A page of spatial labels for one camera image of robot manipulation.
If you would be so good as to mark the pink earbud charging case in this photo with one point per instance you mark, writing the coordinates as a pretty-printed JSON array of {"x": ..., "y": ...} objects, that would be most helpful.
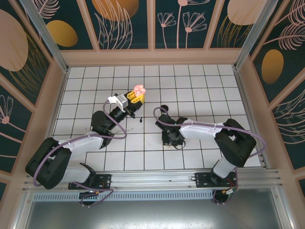
[{"x": 138, "y": 88}]

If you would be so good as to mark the black earbud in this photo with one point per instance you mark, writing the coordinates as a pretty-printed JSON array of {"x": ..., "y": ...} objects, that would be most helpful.
[{"x": 141, "y": 119}]

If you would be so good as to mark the black earbud charging case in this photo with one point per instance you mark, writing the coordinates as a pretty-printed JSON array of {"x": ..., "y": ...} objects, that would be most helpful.
[{"x": 165, "y": 108}]

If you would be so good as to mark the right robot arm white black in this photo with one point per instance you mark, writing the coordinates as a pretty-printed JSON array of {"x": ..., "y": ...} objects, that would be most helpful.
[{"x": 200, "y": 133}]

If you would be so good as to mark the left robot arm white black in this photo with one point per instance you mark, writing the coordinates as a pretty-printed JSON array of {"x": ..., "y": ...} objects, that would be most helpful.
[{"x": 81, "y": 145}]

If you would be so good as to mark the grey metal sheet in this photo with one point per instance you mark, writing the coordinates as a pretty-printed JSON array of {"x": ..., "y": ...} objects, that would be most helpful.
[{"x": 152, "y": 214}]

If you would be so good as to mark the small green circuit board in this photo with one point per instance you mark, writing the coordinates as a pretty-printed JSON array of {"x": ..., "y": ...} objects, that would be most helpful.
[{"x": 230, "y": 192}]

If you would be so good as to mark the aluminium mounting rail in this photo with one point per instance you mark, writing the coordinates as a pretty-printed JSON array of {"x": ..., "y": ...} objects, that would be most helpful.
[{"x": 152, "y": 179}]

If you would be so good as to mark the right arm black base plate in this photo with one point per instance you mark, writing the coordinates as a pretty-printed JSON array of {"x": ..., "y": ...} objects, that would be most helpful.
[{"x": 202, "y": 180}]

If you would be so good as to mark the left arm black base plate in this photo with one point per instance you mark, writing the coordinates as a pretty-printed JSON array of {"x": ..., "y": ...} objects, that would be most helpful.
[{"x": 104, "y": 181}]

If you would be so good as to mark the aluminium frame post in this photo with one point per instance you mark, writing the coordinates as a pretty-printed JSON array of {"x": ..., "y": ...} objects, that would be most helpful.
[
  {"x": 253, "y": 35},
  {"x": 47, "y": 35}
]

